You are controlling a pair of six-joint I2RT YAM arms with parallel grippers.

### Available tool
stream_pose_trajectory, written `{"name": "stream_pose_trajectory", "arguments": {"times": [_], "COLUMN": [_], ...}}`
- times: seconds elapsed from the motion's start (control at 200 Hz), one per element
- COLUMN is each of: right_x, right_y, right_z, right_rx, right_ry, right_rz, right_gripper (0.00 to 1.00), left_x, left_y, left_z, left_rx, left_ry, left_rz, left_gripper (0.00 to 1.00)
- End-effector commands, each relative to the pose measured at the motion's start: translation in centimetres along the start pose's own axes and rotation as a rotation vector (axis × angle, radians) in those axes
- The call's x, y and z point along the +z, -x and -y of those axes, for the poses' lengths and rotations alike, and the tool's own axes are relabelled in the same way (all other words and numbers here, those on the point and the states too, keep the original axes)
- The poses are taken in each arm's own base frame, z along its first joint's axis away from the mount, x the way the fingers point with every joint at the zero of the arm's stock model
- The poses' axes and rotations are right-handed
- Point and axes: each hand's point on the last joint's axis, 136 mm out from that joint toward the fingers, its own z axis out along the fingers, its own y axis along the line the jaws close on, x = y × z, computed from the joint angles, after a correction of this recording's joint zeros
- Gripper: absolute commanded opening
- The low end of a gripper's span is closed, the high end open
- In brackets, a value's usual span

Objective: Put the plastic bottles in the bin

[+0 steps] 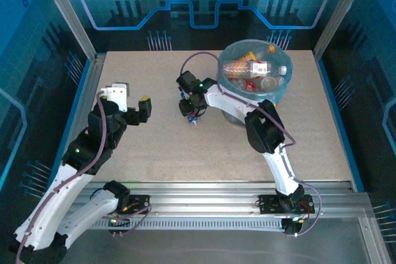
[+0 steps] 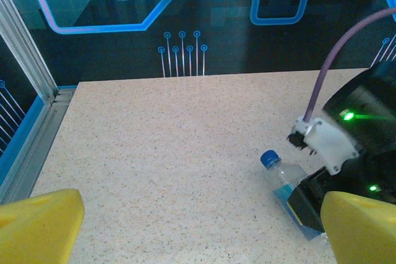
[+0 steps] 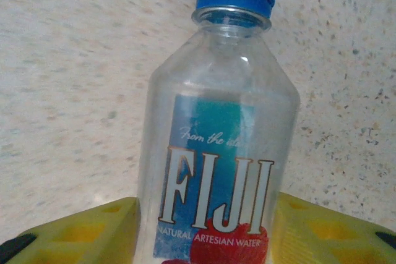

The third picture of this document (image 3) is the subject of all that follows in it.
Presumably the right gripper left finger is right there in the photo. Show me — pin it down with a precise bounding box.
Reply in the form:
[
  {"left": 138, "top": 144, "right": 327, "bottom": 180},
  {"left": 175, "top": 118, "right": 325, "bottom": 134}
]
[{"left": 0, "top": 197, "right": 140, "bottom": 264}]

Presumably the Fiji water bottle blue cap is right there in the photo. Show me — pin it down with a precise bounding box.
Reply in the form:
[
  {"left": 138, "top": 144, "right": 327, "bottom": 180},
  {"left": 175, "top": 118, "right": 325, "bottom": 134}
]
[{"left": 137, "top": 0, "right": 301, "bottom": 264}]

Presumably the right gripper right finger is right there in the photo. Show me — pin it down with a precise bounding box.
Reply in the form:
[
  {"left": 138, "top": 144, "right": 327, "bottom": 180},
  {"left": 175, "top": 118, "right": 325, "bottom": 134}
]
[{"left": 272, "top": 191, "right": 396, "bottom": 264}]

